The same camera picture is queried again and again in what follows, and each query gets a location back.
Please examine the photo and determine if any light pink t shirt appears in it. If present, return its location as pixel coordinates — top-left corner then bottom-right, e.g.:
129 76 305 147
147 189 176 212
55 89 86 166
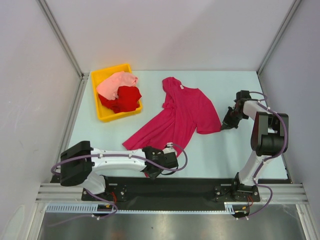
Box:
96 71 138 100

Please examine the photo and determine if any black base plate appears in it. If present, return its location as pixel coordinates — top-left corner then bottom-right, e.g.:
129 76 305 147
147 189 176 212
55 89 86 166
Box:
49 175 292 211

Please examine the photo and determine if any aluminium frame post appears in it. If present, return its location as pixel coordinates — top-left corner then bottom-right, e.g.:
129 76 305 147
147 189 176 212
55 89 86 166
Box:
36 0 88 80
256 0 304 77

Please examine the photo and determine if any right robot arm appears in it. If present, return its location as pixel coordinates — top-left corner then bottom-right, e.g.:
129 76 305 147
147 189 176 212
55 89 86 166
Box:
220 90 289 202

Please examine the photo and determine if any magenta t shirt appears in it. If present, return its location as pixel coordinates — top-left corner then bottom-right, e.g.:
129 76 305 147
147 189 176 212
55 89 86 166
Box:
122 77 221 150

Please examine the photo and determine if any red t shirt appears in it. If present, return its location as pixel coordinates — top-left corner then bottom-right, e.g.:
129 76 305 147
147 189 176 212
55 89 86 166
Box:
98 86 142 114

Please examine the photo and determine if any left aluminium frame post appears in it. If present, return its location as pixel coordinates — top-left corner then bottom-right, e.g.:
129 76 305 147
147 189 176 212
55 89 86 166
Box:
36 0 88 80

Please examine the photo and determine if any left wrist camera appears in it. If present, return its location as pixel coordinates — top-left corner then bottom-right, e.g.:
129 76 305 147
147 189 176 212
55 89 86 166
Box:
162 142 177 155

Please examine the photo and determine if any white slotted cable duct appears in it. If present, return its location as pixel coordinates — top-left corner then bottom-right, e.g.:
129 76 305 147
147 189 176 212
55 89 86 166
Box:
45 202 251 215

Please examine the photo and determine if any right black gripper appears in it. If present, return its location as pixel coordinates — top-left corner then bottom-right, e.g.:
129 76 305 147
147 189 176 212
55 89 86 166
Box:
220 106 248 130

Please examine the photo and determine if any right aluminium frame post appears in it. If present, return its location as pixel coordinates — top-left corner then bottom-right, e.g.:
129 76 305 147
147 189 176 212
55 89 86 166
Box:
256 0 304 77

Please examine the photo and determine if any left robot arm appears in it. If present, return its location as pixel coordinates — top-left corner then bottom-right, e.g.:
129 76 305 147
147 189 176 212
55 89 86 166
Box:
59 141 179 200

